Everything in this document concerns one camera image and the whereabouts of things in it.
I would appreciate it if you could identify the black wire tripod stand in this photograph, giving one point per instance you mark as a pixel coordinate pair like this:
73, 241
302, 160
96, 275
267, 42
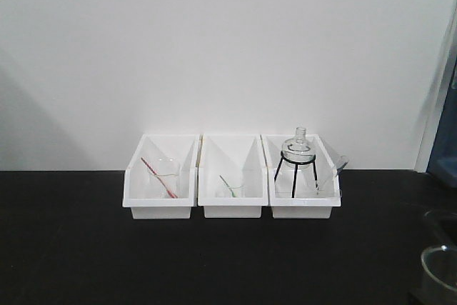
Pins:
293, 176

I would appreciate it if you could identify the small beaker in middle bin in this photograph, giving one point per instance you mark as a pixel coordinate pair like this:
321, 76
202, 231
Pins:
223, 191

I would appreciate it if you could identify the left white storage bin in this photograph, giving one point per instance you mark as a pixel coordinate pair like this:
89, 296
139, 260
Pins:
142, 195

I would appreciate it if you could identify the clear glass beaker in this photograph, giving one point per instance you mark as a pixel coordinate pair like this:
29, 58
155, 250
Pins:
439, 274

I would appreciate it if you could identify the clear glass funnel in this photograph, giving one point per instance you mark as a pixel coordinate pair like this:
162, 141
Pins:
325, 186

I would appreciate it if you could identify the white storage bin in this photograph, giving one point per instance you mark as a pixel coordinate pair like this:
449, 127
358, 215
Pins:
240, 160
142, 195
306, 204

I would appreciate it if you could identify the middle white storage bin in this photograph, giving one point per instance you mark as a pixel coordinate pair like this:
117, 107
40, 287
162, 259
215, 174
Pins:
240, 160

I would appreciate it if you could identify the clear beaker in left bin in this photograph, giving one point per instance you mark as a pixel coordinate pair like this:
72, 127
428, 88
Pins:
165, 171

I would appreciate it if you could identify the round glass flask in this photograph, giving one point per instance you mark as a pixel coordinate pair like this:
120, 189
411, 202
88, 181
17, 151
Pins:
298, 149

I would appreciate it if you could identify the right white storage bin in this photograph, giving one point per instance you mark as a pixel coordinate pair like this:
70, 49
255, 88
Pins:
306, 204

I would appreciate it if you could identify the blue cabinet at right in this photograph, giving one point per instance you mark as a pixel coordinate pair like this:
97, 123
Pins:
442, 162

